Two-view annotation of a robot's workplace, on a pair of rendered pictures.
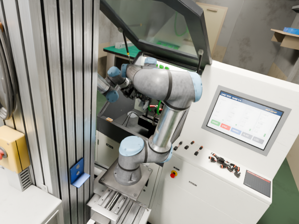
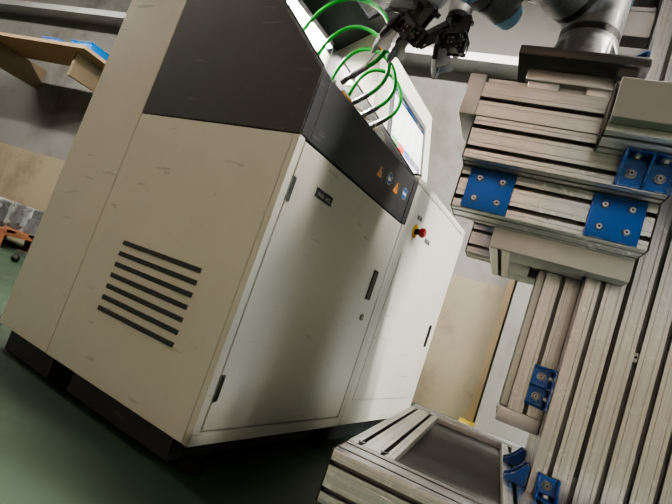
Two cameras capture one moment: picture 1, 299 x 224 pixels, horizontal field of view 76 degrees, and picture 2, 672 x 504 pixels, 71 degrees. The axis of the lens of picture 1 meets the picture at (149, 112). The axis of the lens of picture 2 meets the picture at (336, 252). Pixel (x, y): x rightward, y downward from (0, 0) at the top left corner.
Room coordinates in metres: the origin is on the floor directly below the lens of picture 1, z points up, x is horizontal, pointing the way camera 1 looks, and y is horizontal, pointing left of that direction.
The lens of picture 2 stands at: (1.16, 1.47, 0.46)
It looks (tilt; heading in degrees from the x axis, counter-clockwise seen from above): 6 degrees up; 275
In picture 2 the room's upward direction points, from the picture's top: 19 degrees clockwise
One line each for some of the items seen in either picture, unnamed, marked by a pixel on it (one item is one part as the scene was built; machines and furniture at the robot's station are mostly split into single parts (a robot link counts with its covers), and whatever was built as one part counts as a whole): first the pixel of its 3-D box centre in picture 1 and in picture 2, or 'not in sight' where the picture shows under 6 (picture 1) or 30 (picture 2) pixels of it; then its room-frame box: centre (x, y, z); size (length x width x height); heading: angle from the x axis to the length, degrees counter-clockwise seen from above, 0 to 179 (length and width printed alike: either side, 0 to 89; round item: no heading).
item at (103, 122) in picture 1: (129, 138); (366, 163); (1.28, 0.12, 0.87); 0.62 x 0.04 x 0.16; 64
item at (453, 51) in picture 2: (145, 91); (454, 35); (1.15, 0.05, 1.37); 0.09 x 0.08 x 0.12; 154
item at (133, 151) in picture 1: (132, 151); not in sight; (0.75, 0.05, 1.20); 0.13 x 0.12 x 0.14; 108
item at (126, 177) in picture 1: (128, 167); not in sight; (0.75, 0.06, 1.09); 0.15 x 0.15 x 0.10
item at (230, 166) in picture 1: (224, 163); not in sight; (1.04, -0.58, 1.01); 0.23 x 0.11 x 0.06; 64
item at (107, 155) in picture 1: (123, 175); (323, 303); (1.27, 0.13, 0.44); 0.65 x 0.02 x 0.68; 64
